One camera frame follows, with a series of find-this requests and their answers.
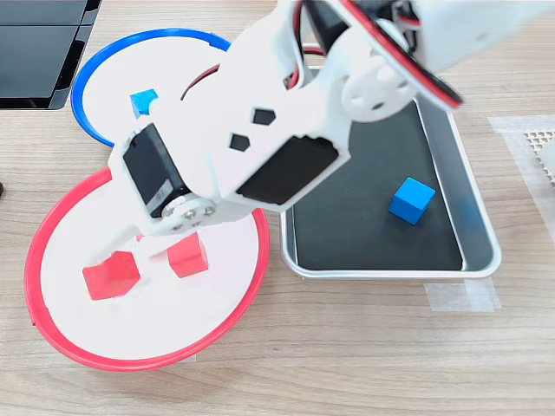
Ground pale perforated base plate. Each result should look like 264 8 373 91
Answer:
523 128 555 188

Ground steel tray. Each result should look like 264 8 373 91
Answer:
279 42 503 280

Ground red-rimmed white plate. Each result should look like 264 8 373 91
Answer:
23 166 271 373

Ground blue-rimmed white plate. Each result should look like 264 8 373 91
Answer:
70 28 235 148

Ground black glossy panel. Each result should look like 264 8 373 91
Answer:
0 0 103 110

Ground black tray mat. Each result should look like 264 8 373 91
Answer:
291 103 464 271

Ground blue cube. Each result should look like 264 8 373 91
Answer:
129 88 160 119
388 177 436 226

